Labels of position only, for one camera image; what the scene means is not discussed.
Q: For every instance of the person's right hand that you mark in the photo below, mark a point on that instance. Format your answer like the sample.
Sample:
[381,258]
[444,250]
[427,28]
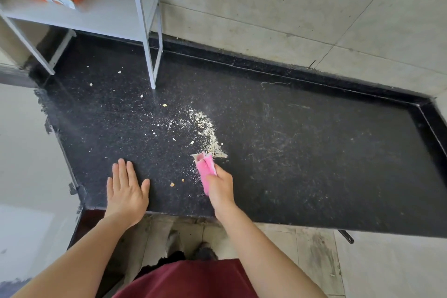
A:
[221,189]

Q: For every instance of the person's left hand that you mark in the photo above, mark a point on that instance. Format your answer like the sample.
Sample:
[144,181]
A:
[125,200]

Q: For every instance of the pink cloth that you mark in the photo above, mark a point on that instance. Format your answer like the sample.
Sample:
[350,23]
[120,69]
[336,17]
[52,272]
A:
[205,168]

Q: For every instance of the white metal shelf rack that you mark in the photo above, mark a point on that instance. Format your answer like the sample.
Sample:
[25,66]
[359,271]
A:
[104,16]

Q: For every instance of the person's left forearm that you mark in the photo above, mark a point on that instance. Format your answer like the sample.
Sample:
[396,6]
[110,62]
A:
[73,263]

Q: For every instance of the person's right forearm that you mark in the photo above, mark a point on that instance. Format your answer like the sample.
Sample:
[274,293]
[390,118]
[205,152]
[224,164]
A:
[269,259]

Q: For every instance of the person's grey shoe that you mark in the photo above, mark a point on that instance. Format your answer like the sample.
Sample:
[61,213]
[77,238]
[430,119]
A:
[173,240]

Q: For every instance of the black speckled countertop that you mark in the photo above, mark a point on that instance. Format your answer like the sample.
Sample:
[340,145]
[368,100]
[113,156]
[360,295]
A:
[314,154]

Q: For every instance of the black metal bracket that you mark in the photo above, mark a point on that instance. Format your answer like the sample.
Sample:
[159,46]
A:
[346,236]

